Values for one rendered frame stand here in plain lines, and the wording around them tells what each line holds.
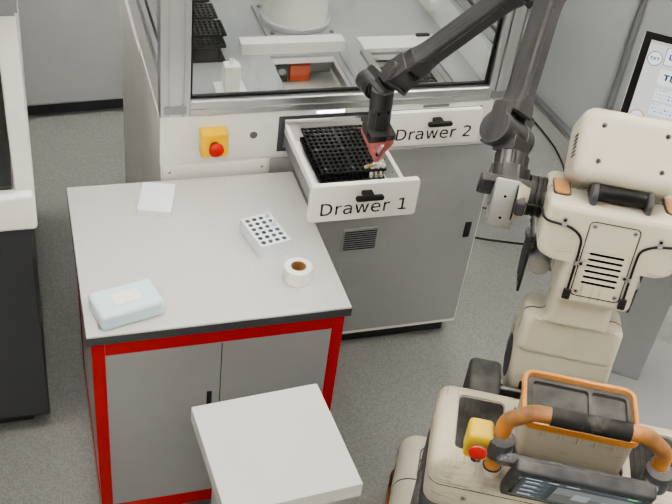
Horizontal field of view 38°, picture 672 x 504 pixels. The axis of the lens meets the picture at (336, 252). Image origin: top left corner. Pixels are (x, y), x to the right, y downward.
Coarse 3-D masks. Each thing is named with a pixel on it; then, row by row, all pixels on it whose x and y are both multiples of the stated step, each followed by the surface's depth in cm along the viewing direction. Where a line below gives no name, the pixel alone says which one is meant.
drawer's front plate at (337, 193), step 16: (416, 176) 248; (320, 192) 241; (336, 192) 242; (352, 192) 244; (384, 192) 247; (400, 192) 248; (416, 192) 250; (320, 208) 244; (352, 208) 247; (368, 208) 248
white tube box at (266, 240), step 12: (252, 216) 249; (264, 216) 250; (240, 228) 249; (252, 228) 245; (264, 228) 246; (276, 228) 247; (252, 240) 244; (264, 240) 242; (276, 240) 244; (288, 240) 243; (264, 252) 241; (276, 252) 243
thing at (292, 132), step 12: (324, 120) 272; (336, 120) 272; (348, 120) 273; (360, 120) 274; (288, 132) 264; (300, 132) 271; (288, 144) 264; (300, 144) 271; (300, 156) 256; (384, 156) 263; (300, 168) 255; (312, 168) 262; (396, 168) 256; (300, 180) 256; (312, 180) 248
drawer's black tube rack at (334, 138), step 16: (304, 128) 266; (320, 128) 267; (336, 128) 269; (352, 128) 269; (304, 144) 265; (320, 144) 260; (336, 144) 261; (352, 144) 262; (320, 160) 255; (336, 160) 255; (352, 160) 256; (368, 160) 258; (320, 176) 254; (336, 176) 255; (352, 176) 255; (368, 176) 256
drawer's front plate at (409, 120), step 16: (400, 112) 273; (416, 112) 274; (432, 112) 275; (448, 112) 277; (464, 112) 278; (480, 112) 280; (400, 128) 276; (416, 128) 277; (432, 128) 279; (448, 128) 281; (464, 128) 282; (400, 144) 279; (416, 144) 281
